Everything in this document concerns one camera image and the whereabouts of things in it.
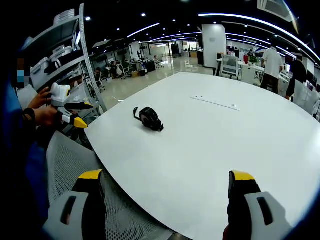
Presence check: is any person's body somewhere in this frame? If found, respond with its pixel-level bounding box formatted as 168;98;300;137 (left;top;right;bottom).
3;82;55;233

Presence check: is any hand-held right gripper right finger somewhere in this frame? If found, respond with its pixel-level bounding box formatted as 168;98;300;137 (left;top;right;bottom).
223;170;294;240

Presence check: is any black tape measure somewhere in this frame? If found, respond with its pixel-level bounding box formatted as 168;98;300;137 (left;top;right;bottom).
133;106;165;133

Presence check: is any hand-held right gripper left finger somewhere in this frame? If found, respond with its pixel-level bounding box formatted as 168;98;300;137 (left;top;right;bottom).
42;169;108;240

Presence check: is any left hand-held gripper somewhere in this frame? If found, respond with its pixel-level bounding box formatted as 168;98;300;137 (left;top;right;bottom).
46;82;95;130

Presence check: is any grey mesh office chair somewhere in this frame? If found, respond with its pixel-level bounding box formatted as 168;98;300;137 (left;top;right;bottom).
46;130;175;240

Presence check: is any black wristband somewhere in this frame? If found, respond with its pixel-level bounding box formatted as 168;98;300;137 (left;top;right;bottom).
22;107;36;125

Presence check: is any white office desk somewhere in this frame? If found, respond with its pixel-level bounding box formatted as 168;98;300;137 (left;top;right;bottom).
215;58;292;95

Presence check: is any metal storage shelf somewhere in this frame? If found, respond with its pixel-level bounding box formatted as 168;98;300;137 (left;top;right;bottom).
21;3;108;118

